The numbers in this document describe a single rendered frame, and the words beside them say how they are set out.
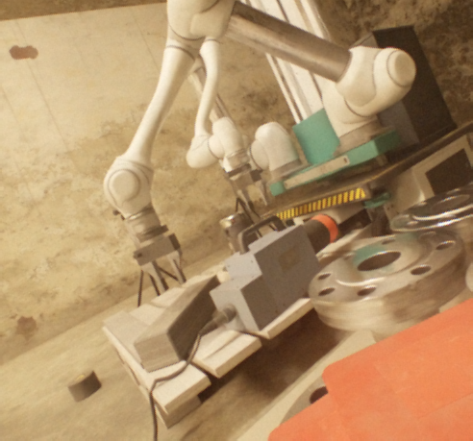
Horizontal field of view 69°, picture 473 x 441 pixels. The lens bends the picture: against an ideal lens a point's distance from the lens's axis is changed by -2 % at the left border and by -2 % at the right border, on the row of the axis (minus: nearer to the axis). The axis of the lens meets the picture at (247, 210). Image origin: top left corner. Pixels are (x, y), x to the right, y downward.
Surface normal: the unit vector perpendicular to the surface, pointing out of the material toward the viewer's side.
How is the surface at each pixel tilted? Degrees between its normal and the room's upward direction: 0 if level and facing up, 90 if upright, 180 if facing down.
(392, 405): 0
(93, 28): 90
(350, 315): 90
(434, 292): 90
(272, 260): 90
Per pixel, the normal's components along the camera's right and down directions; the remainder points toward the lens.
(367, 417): -0.41, -0.91
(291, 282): 0.60, -0.23
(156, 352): -0.18, 0.13
